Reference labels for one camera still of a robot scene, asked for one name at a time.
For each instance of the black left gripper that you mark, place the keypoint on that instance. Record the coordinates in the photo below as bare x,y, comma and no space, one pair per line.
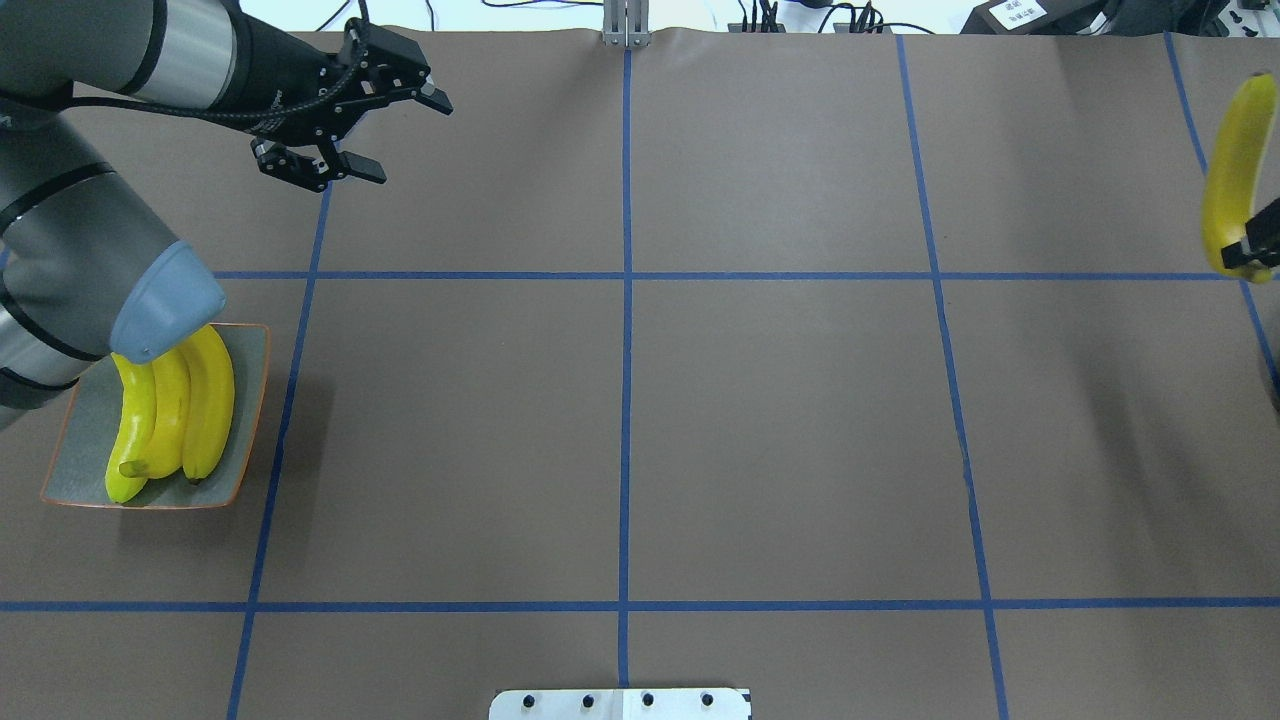
272,72

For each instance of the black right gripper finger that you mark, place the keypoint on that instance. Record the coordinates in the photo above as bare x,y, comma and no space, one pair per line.
1259,245

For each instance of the yellow banana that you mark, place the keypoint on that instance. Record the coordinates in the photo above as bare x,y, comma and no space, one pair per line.
1234,170
162,455
212,402
136,420

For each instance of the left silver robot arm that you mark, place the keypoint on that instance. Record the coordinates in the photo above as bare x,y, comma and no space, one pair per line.
93,270

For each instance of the grey square plate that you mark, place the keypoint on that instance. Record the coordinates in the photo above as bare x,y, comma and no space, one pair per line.
77,467

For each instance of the aluminium frame post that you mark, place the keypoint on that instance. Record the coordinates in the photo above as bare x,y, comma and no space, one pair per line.
625,23

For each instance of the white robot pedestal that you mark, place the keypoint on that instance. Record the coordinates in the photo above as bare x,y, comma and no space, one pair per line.
622,703

